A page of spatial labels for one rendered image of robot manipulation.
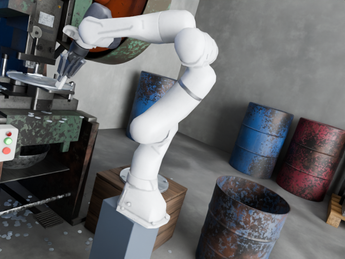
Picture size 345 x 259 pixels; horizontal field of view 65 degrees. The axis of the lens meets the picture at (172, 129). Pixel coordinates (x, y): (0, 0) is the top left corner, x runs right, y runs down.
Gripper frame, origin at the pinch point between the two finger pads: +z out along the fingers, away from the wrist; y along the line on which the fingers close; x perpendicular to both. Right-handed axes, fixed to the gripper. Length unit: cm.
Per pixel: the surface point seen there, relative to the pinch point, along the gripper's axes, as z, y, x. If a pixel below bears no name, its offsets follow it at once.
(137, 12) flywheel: -40, 33, 12
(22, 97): 16.1, -8.4, 6.9
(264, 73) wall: -49, 330, 12
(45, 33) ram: -8.8, 1.9, 25.0
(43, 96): 13.2, -0.4, 4.6
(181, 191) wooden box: 22, 56, -65
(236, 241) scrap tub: 12, 50, -103
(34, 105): 17.3, -4.0, 3.2
